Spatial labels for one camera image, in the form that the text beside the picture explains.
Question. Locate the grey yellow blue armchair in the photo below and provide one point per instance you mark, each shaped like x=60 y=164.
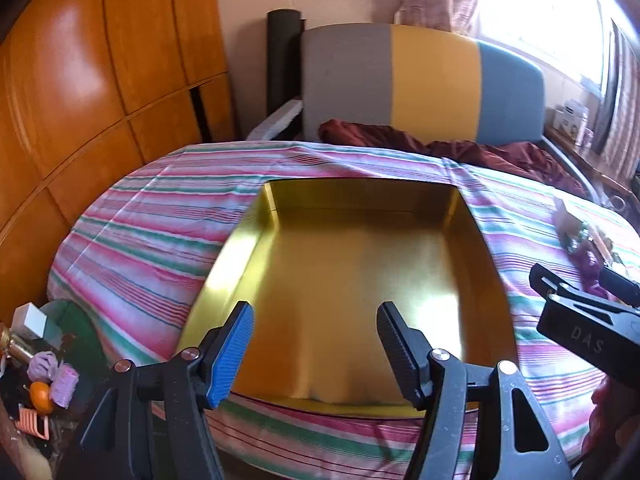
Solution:
x=430 y=80

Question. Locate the white medicine box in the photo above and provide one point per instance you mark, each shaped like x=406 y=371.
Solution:
x=567 y=212

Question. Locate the pink hair roller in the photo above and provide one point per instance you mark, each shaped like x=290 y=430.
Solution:
x=66 y=385

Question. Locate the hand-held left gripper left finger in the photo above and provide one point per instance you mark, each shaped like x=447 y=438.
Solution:
x=232 y=355

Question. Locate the salmon hair clip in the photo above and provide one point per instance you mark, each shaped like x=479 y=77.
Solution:
x=32 y=422

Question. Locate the white carton with blue print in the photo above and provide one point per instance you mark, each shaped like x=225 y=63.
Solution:
x=572 y=117

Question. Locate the small pink container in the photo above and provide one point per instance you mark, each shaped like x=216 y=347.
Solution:
x=584 y=136

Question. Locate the brown packet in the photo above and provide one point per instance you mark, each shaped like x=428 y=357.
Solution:
x=600 y=242

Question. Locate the wooden nightstand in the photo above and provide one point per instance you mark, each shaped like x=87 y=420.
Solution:
x=600 y=165

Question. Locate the black rolled mat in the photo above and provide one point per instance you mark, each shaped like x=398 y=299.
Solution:
x=280 y=60

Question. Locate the maroon blanket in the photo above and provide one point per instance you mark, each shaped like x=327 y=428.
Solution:
x=380 y=135

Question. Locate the striped bed sheet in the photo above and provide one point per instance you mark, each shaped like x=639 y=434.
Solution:
x=150 y=240

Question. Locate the small white box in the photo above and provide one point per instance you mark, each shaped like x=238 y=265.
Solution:
x=29 y=321

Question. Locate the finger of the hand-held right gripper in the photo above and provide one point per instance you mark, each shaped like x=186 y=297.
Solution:
x=550 y=277
x=620 y=284

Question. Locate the gold metal tin box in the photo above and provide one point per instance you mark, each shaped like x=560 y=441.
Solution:
x=360 y=270

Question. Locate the gold bottle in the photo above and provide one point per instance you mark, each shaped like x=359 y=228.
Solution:
x=15 y=346

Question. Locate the wooden wardrobe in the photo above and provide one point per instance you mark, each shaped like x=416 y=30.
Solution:
x=100 y=85

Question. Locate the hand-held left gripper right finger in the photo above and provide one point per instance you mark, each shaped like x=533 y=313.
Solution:
x=395 y=350

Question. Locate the clear packet with green print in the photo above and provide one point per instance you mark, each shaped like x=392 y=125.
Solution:
x=576 y=241

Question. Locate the window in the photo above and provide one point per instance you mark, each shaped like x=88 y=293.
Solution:
x=540 y=10

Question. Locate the purple plastic bag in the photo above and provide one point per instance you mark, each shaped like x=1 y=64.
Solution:
x=591 y=267

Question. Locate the orange fruit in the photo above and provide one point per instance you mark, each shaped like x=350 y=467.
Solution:
x=41 y=397

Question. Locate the person's right hand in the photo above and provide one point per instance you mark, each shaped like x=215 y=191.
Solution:
x=617 y=425

